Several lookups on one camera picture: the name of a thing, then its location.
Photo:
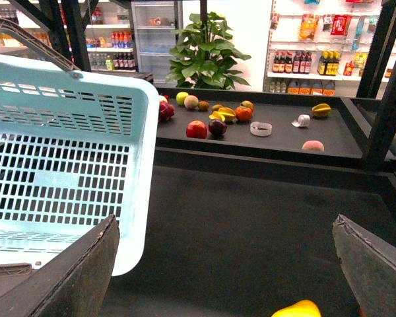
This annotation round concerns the olive green small fruit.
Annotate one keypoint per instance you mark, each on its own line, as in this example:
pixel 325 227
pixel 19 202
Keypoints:
pixel 216 107

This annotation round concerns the dark purple plum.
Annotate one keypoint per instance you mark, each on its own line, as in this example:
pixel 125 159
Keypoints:
pixel 217 127

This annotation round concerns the pink peach front edge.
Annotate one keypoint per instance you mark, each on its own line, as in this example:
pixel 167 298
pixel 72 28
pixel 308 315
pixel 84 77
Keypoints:
pixel 313 145

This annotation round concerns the brown kiwi fruit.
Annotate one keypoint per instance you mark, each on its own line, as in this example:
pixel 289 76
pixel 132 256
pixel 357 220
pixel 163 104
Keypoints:
pixel 203 106

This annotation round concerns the red apple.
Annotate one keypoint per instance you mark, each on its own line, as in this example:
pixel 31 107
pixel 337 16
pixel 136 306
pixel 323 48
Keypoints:
pixel 196 129

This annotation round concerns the clear tape roll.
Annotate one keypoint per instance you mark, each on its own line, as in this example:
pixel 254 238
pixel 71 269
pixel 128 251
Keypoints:
pixel 261 129

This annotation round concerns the white peach behind dragonfruit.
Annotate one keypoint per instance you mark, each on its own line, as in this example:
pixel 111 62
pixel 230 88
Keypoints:
pixel 162 98

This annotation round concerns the pale peach fruit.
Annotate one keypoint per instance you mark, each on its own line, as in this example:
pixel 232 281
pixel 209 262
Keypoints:
pixel 191 102

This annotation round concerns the green apple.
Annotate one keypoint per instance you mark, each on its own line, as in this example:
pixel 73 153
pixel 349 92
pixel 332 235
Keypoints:
pixel 180 98

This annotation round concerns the green red mango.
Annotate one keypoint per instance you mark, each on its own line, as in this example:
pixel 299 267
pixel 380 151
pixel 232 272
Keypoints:
pixel 248 104

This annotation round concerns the yellow starfruit near plum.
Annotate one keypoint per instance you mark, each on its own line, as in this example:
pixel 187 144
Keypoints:
pixel 224 114

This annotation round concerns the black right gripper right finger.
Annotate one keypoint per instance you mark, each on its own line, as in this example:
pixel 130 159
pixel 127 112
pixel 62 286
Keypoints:
pixel 369 265

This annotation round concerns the green potted plant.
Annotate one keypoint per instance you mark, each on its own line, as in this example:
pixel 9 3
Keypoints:
pixel 204 56

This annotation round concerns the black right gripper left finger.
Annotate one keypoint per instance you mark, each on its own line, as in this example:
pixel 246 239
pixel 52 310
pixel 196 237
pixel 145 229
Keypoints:
pixel 74 283

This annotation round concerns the light blue plastic basket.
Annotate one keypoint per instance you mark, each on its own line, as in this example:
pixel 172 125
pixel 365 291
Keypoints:
pixel 75 148

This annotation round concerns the orange persimmon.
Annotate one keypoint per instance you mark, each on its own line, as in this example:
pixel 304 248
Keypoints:
pixel 243 114

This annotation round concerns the yellow mango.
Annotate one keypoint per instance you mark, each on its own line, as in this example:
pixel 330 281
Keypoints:
pixel 305 308

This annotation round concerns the yellow starfruit far right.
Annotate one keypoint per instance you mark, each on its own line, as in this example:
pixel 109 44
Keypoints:
pixel 322 110

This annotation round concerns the pink dragon fruit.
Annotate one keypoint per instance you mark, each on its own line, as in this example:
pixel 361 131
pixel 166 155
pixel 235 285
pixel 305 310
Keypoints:
pixel 166 111

